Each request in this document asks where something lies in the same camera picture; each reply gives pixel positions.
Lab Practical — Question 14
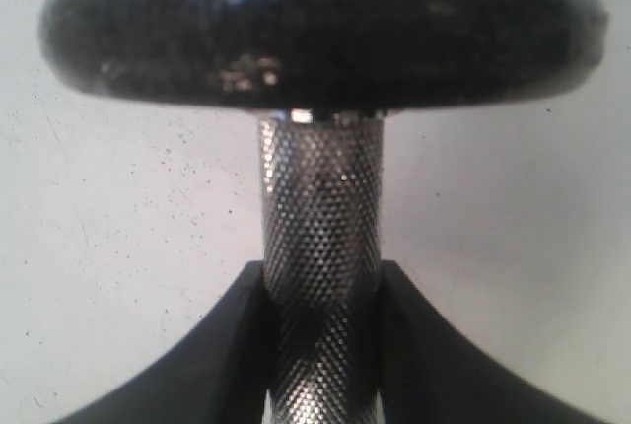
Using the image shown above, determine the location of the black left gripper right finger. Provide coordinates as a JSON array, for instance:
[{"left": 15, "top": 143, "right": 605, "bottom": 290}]
[{"left": 374, "top": 259, "right": 631, "bottom": 424}]

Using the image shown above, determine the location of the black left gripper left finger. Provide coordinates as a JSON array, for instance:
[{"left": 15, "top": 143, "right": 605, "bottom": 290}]
[{"left": 63, "top": 261, "right": 274, "bottom": 423}]

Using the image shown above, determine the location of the black right weight plate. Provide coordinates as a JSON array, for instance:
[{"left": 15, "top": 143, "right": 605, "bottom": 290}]
[{"left": 38, "top": 0, "right": 608, "bottom": 114}]

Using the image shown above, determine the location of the chrome dumbbell bar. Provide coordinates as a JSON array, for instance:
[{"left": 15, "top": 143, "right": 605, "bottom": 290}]
[{"left": 258, "top": 104, "right": 384, "bottom": 423}]

